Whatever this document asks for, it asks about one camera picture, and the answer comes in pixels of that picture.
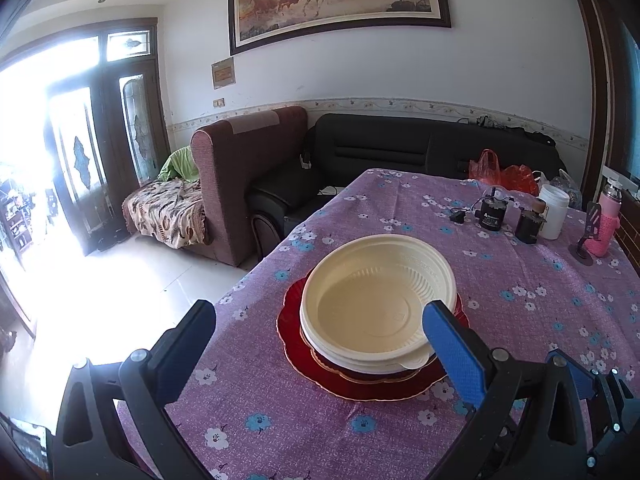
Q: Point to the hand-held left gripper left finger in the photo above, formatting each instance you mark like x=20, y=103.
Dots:
x=187, y=355

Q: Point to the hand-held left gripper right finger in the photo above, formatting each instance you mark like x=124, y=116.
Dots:
x=452, y=355

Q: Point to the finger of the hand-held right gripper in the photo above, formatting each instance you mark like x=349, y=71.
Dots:
x=570, y=371

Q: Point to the cream plastic bowl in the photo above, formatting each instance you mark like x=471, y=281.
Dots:
x=365, y=305

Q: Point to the red plate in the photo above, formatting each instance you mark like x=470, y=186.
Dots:
x=300, y=350

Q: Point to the purple floral tablecloth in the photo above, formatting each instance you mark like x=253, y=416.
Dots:
x=525, y=300

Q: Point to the black power adapter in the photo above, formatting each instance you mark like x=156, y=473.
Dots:
x=457, y=216

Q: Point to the black labelled motor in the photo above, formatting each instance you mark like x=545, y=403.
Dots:
x=490, y=217

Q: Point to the leaf patterned blanket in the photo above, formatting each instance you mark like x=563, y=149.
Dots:
x=165, y=210

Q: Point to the black motor with brown gear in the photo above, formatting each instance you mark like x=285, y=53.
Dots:
x=529, y=227

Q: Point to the pink knitted sleeve bottle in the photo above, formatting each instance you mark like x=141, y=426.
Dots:
x=607, y=225

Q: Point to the black phone stand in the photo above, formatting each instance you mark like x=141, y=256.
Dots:
x=592, y=220

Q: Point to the white plastic jar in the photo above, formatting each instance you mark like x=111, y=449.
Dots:
x=552, y=210

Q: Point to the brown fabric sofa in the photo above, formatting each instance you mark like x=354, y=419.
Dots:
x=235, y=185

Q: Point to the clear plastic bag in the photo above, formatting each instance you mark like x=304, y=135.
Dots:
x=567, y=185

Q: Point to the red plastic bag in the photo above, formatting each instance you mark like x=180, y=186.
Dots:
x=487, y=170

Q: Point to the green cloth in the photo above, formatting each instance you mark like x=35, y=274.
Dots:
x=180, y=162

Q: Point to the dark wooden glass door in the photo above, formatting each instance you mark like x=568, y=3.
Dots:
x=110, y=160

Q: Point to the black sofa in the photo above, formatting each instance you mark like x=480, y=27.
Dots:
x=380, y=150

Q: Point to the brown wooden cabinet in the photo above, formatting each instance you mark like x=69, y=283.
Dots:
x=600, y=60

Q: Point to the small wall plaque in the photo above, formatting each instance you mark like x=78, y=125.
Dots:
x=223, y=72

